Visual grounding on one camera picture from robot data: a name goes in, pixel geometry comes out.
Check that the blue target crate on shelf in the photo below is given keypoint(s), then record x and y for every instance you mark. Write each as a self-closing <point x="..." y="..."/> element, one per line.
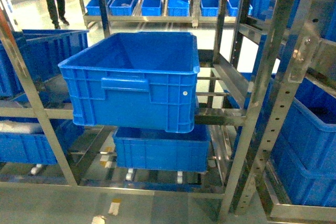
<point x="141" y="80"/>

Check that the blue crate lower shelf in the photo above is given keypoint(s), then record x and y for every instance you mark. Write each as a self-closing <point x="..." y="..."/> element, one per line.
<point x="160" y="150"/>

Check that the stainless steel shelf rack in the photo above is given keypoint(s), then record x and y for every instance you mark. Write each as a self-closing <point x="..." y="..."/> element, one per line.
<point x="262" y="63"/>

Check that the background cart with blue bins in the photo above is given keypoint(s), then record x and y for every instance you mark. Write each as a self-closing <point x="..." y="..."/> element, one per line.
<point x="194" y="16"/>

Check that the person in black clothes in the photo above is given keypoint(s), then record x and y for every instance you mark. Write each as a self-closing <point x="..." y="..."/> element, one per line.
<point x="57" y="10"/>

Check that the lower left blue crate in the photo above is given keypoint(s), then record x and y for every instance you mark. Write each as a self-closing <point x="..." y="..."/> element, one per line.
<point x="34" y="148"/>

